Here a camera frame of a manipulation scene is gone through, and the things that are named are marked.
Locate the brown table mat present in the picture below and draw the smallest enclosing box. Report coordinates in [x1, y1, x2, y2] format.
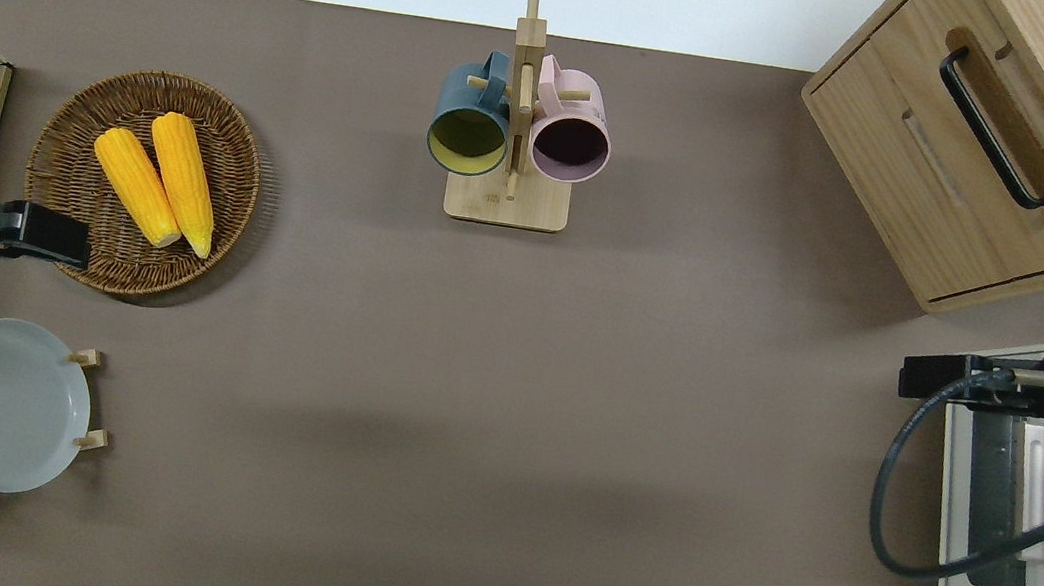
[0, 0, 1044, 586]

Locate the grey plate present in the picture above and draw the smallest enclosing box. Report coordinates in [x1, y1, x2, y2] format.
[0, 317, 102, 504]

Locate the yellow corn cob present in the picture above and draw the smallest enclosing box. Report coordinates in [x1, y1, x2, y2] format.
[134, 109, 230, 261]
[81, 124, 196, 252]

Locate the black metal drawer handle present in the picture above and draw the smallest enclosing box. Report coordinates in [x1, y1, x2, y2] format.
[922, 43, 1044, 212]

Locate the dark blue mug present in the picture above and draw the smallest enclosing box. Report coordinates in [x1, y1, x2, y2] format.
[422, 43, 522, 182]

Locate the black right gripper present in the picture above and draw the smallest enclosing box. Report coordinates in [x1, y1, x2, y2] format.
[897, 345, 1044, 416]

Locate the wooden mug tree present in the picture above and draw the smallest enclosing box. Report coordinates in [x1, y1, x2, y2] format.
[441, 0, 605, 236]

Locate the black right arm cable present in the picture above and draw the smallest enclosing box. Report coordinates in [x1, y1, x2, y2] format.
[863, 357, 1044, 586]

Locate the brown wicker basket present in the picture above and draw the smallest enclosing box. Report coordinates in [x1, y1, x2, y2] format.
[11, 54, 274, 313]

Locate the pink mug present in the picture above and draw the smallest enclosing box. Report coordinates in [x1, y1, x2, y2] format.
[522, 53, 623, 189]

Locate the wooden plate rack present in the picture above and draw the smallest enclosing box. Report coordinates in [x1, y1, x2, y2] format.
[0, 336, 122, 497]

